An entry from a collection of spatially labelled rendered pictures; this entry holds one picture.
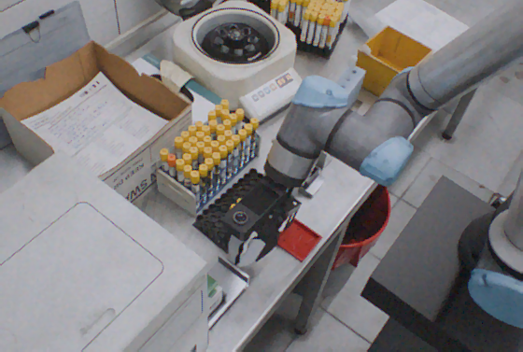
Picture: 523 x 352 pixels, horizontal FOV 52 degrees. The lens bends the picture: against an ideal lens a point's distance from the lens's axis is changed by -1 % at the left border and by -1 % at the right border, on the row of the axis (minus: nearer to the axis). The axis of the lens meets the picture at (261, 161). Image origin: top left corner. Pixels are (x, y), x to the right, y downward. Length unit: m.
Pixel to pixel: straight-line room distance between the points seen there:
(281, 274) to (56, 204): 0.45
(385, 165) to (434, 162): 1.68
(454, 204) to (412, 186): 1.26
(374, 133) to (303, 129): 0.10
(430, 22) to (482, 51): 0.84
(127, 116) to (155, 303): 0.58
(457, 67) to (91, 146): 0.69
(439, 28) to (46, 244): 1.19
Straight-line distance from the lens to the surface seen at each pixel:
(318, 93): 0.78
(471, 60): 0.77
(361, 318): 1.97
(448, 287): 0.99
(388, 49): 1.41
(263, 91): 1.21
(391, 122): 0.81
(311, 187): 1.10
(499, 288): 0.79
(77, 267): 0.68
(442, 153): 2.50
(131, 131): 1.12
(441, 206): 1.07
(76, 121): 1.15
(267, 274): 1.00
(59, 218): 0.72
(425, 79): 0.82
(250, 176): 1.08
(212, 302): 0.88
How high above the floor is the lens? 1.76
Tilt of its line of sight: 51 degrees down
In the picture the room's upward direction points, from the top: 7 degrees clockwise
